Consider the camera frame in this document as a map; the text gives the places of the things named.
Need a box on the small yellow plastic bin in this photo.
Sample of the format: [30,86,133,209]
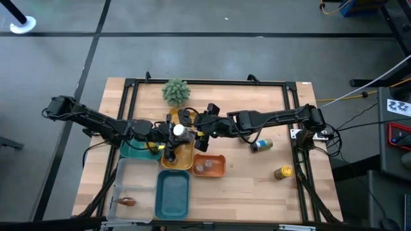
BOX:
[166,107,198,129]

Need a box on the black desk frame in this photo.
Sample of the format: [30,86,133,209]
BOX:
[349,0,411,88]

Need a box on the red-framed device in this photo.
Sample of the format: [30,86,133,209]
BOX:
[386,121,411,152]

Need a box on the orange plastic bin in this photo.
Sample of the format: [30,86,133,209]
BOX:
[191,153,227,178]

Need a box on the yellow-lid spice jar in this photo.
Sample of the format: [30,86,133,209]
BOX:
[146,141,164,155]
[274,164,294,180]

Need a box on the artificial succulent in patterned pot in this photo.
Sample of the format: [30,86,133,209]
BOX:
[161,78,191,107]

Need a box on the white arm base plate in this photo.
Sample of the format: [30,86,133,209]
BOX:
[290,128,329,141]

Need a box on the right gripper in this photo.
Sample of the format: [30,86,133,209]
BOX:
[194,102,238,153]

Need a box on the blue box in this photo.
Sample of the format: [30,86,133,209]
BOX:
[339,0,381,17]

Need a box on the black cable bundle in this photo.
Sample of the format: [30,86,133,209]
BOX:
[319,120,343,158]

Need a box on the large yellow plastic bin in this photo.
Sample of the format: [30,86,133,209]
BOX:
[161,126,197,170]

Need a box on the black pole white base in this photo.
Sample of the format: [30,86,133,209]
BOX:
[0,0,37,35]

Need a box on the teal plastic bin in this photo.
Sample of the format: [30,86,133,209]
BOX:
[154,169,191,221]
[119,137,164,161]

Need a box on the yellow cable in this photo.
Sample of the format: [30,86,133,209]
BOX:
[319,0,353,16]
[316,78,411,103]

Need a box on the clear plastic bin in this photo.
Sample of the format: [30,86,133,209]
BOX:
[105,157,160,225]

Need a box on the white patterned sticker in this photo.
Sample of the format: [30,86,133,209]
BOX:
[387,98,411,117]

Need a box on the brown spice packet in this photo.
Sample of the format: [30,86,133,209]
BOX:
[111,196,137,207]

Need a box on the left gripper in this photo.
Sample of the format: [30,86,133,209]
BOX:
[150,112,178,163]

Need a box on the white cable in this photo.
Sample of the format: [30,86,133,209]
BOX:
[317,54,411,110]

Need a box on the grey chair foot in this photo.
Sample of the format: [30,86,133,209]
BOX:
[0,135,24,151]

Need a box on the white-lid peppercorn jar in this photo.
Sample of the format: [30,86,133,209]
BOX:
[172,123,196,144]

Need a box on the black table frame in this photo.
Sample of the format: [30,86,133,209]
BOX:
[73,71,344,231]

